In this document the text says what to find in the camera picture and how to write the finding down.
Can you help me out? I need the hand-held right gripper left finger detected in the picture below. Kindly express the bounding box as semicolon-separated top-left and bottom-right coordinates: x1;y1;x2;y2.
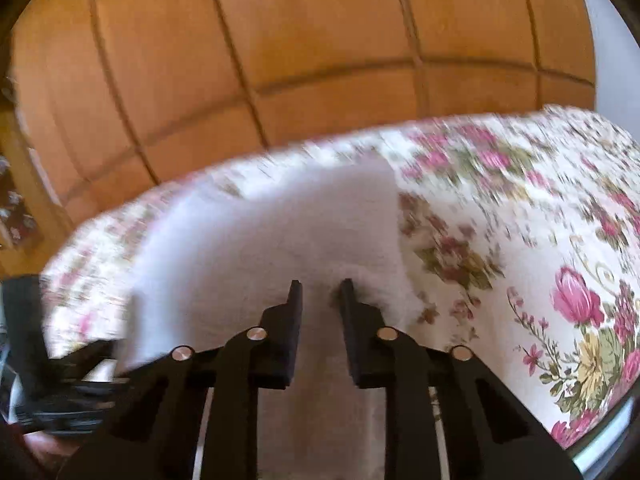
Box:
57;280;304;480

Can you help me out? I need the wooden wardrobe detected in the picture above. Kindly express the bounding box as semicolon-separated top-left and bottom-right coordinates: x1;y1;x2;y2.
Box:
7;0;598;223

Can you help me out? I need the floral bedspread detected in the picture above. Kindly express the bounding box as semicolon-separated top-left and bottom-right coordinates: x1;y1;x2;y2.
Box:
40;104;640;452

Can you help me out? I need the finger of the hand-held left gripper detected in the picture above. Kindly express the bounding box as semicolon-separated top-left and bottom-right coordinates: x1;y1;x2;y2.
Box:
49;339;132;387

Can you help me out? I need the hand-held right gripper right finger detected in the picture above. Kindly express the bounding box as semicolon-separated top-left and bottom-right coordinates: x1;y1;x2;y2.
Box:
338;278;584;480

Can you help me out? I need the white knit sweater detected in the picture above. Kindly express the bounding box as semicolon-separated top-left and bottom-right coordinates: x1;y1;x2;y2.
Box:
117;152;426;480

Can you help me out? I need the wooden glass-door cabinet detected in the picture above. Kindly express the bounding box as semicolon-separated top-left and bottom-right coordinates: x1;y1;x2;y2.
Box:
0;95;76;281

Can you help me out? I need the person's left hand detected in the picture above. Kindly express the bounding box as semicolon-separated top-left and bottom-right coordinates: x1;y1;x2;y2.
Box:
20;430;83;468

